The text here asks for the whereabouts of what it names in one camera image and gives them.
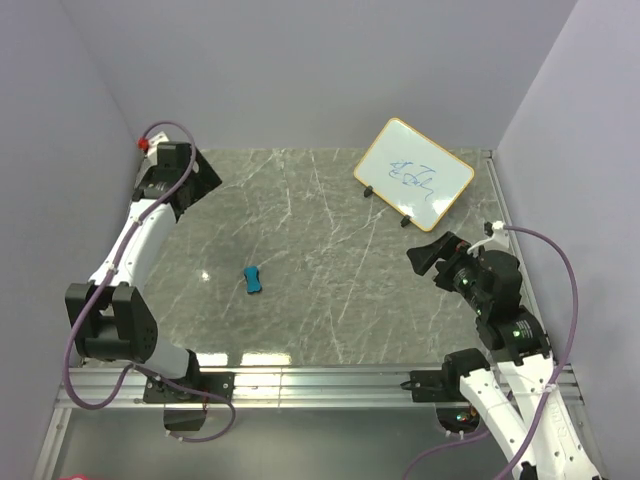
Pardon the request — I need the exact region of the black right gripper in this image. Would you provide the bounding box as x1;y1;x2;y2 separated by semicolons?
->
405;229;488;312

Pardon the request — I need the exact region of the yellow framed whiteboard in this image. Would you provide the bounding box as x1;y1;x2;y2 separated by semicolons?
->
354;118;475;232

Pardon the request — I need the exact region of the blue whiteboard eraser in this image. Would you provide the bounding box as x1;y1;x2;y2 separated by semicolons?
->
243;266;263;294

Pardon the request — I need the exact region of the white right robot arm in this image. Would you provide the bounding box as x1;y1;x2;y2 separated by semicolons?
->
407;221;602;479

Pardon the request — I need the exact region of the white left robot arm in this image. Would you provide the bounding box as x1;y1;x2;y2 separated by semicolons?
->
65;133;222;402

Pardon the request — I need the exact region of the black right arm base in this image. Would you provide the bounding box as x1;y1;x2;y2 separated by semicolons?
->
400;370;480;435

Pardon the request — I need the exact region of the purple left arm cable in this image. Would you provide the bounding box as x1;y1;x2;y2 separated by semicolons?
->
61;120;237;442

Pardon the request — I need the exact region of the wire whiteboard stand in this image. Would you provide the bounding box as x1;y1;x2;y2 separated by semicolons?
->
363;185;412;228

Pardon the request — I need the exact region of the aluminium right side rail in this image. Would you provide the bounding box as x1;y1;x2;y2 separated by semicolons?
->
482;150;519;256

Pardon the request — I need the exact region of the aluminium rail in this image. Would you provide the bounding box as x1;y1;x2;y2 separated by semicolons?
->
70;365;584;410
482;150;519;256

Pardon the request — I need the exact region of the aluminium front rail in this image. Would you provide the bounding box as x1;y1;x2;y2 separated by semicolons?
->
70;365;584;410

